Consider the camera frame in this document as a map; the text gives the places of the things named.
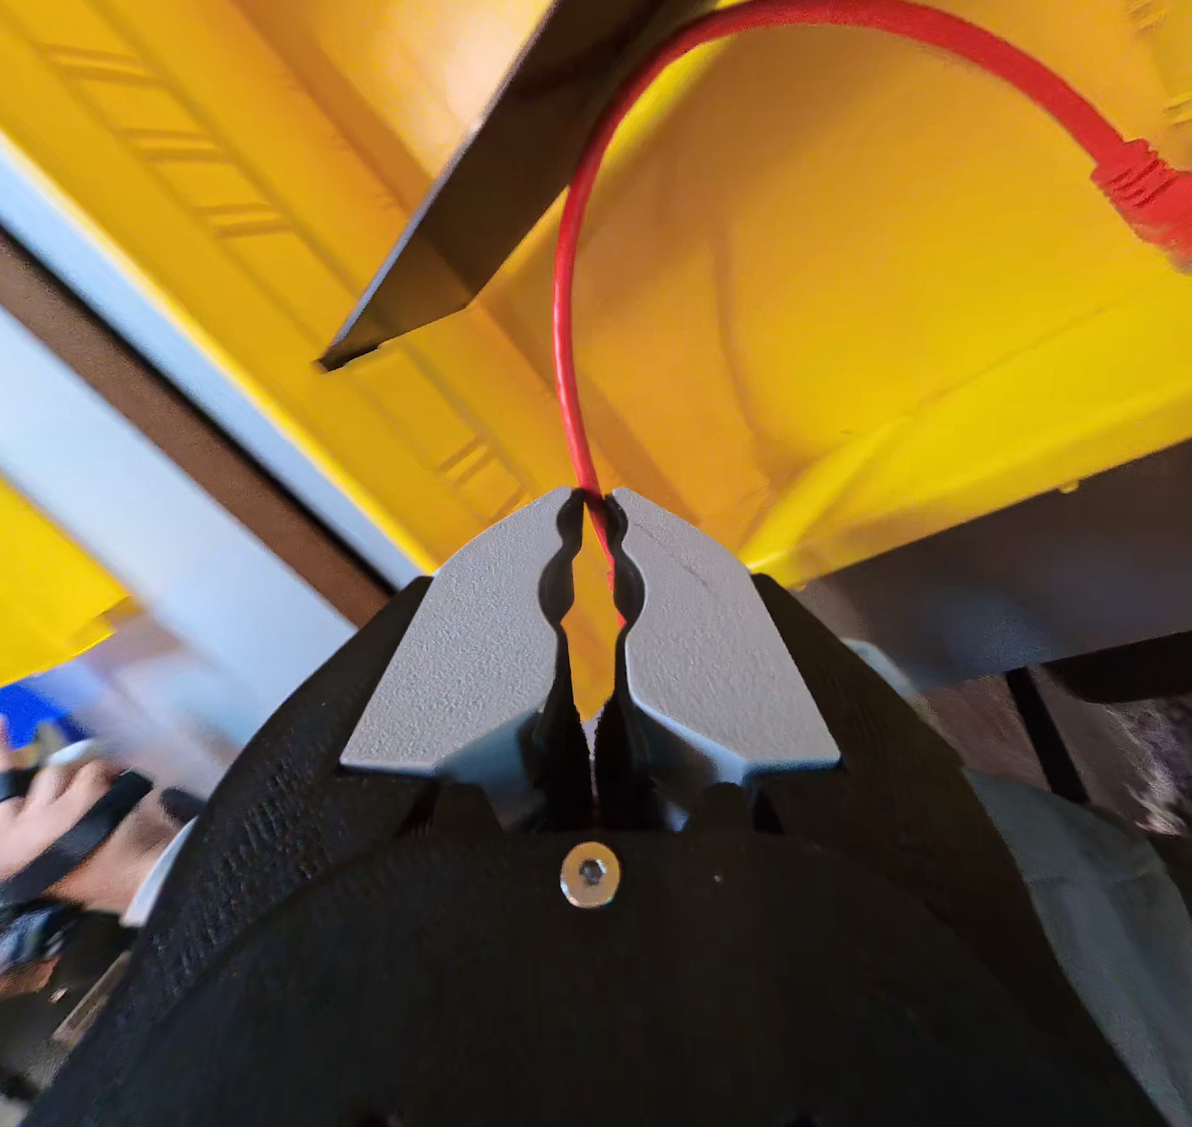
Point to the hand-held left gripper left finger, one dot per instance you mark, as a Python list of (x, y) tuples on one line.
[(446, 643)]

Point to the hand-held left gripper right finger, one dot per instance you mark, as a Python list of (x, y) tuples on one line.
[(717, 643)]

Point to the person's right hand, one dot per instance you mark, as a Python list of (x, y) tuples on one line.
[(50, 802)]

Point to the blue plastic bin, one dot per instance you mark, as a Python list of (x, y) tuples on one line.
[(27, 709)]

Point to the dark grey shelf board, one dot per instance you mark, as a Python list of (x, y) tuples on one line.
[(1024, 568)]

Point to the large yellow plastic bin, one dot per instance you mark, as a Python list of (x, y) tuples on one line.
[(837, 308)]

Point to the person's light sweater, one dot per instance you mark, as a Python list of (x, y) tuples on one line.
[(1080, 885)]

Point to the black flat panel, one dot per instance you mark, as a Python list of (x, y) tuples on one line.
[(512, 149)]

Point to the black metal frame leg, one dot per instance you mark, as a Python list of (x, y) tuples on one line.
[(1047, 736)]

